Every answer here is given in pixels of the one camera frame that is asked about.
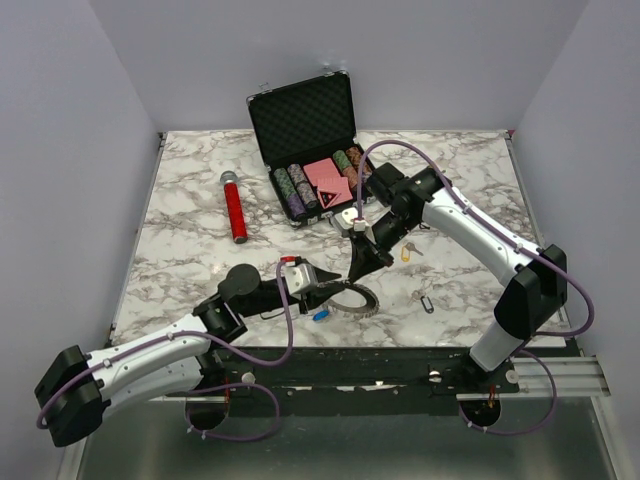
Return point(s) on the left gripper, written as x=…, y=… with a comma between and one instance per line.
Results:
x=317, y=297

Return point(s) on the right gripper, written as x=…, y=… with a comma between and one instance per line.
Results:
x=368, y=256

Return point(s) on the key with yellow tag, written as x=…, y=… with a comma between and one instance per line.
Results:
x=408, y=250

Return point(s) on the metal disc with keyrings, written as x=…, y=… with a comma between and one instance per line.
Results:
x=368, y=304

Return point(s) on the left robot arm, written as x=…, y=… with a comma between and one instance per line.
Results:
x=77, y=388

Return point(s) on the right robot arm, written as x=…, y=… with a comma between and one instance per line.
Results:
x=535, y=288

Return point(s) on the small blue tag on disc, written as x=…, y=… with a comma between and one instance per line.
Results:
x=320, y=315

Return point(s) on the key with black tag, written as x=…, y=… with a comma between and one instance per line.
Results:
x=417, y=298

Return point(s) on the all in triangle button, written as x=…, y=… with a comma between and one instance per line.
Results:
x=326, y=198

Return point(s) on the pink playing cards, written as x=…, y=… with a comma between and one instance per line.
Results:
x=324, y=175

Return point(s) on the red microphone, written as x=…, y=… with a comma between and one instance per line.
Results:
x=229, y=180

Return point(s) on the black poker chip case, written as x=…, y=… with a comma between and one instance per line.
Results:
x=301, y=124

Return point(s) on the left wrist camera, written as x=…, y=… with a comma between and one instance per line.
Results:
x=299, y=276

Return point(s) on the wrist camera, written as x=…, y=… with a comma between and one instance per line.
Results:
x=348, y=222
x=299, y=276

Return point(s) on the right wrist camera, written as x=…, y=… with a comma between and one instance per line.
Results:
x=348, y=222

